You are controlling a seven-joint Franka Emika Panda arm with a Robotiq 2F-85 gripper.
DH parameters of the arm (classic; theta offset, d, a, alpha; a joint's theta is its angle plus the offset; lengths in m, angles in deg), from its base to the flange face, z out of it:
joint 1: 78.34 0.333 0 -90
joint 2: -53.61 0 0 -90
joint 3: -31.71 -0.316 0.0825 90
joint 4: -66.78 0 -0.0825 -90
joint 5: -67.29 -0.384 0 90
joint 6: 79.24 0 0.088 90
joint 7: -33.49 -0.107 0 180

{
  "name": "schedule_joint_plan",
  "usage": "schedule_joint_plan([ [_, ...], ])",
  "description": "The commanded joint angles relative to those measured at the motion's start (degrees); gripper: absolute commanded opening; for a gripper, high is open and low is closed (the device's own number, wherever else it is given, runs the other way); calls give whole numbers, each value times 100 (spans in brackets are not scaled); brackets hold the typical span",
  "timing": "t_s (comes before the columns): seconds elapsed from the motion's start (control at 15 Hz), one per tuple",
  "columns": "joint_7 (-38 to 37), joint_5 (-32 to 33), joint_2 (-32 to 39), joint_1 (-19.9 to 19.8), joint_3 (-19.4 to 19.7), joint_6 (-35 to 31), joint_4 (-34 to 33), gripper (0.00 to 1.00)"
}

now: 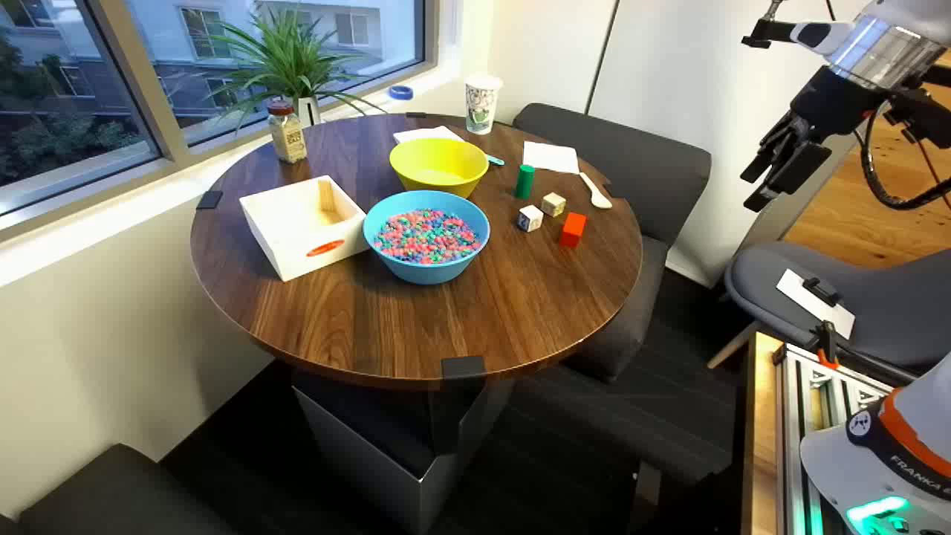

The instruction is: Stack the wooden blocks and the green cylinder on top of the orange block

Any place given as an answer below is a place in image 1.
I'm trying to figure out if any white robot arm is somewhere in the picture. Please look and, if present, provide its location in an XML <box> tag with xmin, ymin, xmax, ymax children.
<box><xmin>739</xmin><ymin>0</ymin><xmax>951</xmax><ymax>212</ymax></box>

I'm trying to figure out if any green cylinder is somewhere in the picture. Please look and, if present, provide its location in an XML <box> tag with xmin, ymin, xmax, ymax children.
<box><xmin>515</xmin><ymin>163</ymin><xmax>535</xmax><ymax>199</ymax></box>

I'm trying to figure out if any grey office chair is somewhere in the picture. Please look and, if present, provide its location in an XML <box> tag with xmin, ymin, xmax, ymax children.
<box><xmin>726</xmin><ymin>245</ymin><xmax>951</xmax><ymax>376</ymax></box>

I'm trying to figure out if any yellow bowl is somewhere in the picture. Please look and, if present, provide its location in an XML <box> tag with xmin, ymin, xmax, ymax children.
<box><xmin>390</xmin><ymin>137</ymin><xmax>486</xmax><ymax>196</ymax></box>

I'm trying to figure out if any patterned paper cup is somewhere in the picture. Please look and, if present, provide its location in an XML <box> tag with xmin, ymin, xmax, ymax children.
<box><xmin>463</xmin><ymin>76</ymin><xmax>503</xmax><ymax>134</ymax></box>

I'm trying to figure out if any aluminium frame stand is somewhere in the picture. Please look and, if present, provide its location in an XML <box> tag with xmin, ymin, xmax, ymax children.
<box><xmin>739</xmin><ymin>330</ymin><xmax>923</xmax><ymax>535</ymax></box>

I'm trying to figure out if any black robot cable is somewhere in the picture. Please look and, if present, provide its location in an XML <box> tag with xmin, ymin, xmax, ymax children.
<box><xmin>859</xmin><ymin>94</ymin><xmax>951</xmax><ymax>215</ymax></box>

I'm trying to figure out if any white plastic spoon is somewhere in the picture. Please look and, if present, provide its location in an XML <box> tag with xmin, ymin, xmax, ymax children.
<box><xmin>575</xmin><ymin>174</ymin><xmax>611</xmax><ymax>212</ymax></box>

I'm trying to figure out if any dark grey armchair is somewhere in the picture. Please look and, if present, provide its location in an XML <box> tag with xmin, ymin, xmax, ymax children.
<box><xmin>515</xmin><ymin>105</ymin><xmax>712</xmax><ymax>385</ymax></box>

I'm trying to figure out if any round wooden table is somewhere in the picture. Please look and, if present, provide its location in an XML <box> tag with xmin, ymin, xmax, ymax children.
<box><xmin>189</xmin><ymin>114</ymin><xmax>644</xmax><ymax>535</ymax></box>

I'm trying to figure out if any white paper sheet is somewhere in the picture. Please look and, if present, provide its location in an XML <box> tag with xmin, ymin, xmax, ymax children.
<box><xmin>523</xmin><ymin>141</ymin><xmax>580</xmax><ymax>174</ymax></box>

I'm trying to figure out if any grey ottoman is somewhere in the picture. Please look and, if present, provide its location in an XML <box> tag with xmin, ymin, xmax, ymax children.
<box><xmin>0</xmin><ymin>444</ymin><xmax>237</xmax><ymax>535</ymax></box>

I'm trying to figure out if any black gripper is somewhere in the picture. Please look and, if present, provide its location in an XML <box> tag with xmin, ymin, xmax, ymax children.
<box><xmin>739</xmin><ymin>70</ymin><xmax>886</xmax><ymax>212</ymax></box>

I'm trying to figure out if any folded white napkin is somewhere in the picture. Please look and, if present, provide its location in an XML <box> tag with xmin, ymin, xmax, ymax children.
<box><xmin>391</xmin><ymin>125</ymin><xmax>463</xmax><ymax>143</ymax></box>

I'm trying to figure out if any orange block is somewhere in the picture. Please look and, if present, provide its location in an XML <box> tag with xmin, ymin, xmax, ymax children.
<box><xmin>558</xmin><ymin>212</ymin><xmax>587</xmax><ymax>251</ymax></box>

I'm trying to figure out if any blue bowl with beads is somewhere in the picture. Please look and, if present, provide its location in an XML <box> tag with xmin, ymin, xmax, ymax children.
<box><xmin>361</xmin><ymin>192</ymin><xmax>489</xmax><ymax>285</ymax></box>

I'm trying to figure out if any white blue lid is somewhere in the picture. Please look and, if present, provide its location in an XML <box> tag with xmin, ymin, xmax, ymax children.
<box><xmin>387</xmin><ymin>88</ymin><xmax>415</xmax><ymax>101</ymax></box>

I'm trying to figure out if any potted green plant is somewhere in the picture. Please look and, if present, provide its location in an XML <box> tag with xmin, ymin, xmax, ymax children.
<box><xmin>213</xmin><ymin>6</ymin><xmax>373</xmax><ymax>128</ymax></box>

